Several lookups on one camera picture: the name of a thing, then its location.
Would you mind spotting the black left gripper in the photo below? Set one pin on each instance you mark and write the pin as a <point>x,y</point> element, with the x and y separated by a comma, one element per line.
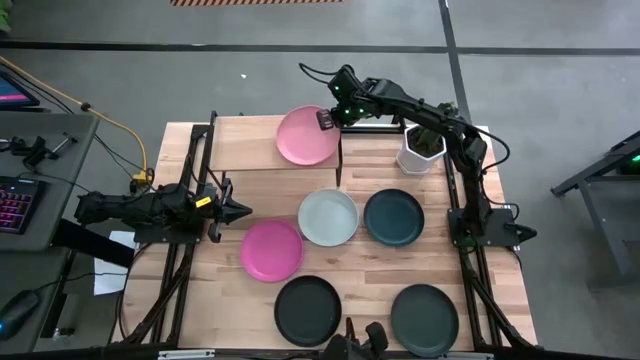
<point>221,212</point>

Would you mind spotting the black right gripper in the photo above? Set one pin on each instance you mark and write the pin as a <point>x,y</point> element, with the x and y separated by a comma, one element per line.
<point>350,114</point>

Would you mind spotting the light pink plate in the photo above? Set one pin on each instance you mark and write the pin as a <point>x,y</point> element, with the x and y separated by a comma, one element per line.
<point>300,142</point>

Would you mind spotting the magenta plate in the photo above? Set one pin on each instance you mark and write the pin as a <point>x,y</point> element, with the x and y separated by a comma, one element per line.
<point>271,251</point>

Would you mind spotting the light grey plate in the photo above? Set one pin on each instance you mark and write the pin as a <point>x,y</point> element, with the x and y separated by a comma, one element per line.
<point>328,217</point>

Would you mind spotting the dark teal plate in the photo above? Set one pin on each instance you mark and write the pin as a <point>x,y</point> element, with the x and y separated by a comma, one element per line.
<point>394,217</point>

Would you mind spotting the black plate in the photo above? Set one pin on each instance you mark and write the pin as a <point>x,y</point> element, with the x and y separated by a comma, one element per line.
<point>307,311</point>

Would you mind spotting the dark grey plate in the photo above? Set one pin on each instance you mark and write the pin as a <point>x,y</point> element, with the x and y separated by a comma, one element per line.
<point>424,320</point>

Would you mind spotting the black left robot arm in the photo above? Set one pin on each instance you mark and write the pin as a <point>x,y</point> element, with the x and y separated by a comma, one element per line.
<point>125,207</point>

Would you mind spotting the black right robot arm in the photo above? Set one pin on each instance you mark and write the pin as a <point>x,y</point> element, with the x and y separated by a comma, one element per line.
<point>425,112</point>

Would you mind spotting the wooden shelf with black legs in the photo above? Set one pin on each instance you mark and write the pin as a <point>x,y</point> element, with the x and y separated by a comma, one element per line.
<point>245,142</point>

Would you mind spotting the white hexagonal plant pot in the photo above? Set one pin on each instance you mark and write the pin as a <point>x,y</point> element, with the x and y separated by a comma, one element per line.
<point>412,162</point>

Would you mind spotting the green cactus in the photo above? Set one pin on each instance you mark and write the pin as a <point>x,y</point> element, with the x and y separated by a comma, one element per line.
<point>425,142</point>

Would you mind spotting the striped hazard tape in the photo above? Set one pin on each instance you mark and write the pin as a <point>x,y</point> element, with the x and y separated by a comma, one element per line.
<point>255,2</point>

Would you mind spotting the white paper sheet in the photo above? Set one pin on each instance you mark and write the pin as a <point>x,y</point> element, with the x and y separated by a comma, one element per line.
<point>107,275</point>

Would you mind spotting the grey desk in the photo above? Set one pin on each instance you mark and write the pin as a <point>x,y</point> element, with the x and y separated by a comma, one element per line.
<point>60,190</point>

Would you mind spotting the black clamp tool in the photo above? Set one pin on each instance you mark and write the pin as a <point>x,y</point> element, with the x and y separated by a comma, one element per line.
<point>35,150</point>

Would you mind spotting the backlit keyboard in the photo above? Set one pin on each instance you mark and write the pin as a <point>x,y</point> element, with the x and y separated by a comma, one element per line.
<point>17,205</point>

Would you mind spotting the black computer mouse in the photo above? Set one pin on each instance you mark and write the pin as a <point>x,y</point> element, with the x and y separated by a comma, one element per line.
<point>17,310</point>

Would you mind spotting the computer monitor with pink screen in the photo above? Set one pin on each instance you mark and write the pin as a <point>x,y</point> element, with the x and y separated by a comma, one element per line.
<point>12,92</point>

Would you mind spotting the black side table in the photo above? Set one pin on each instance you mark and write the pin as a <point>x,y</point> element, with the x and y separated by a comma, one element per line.
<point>595,200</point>

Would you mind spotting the black metal rig frame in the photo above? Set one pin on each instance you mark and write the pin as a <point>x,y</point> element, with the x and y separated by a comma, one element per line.
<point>175,295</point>

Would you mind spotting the black table-level camera mount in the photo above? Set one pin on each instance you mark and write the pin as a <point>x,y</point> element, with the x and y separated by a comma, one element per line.
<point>357,345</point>

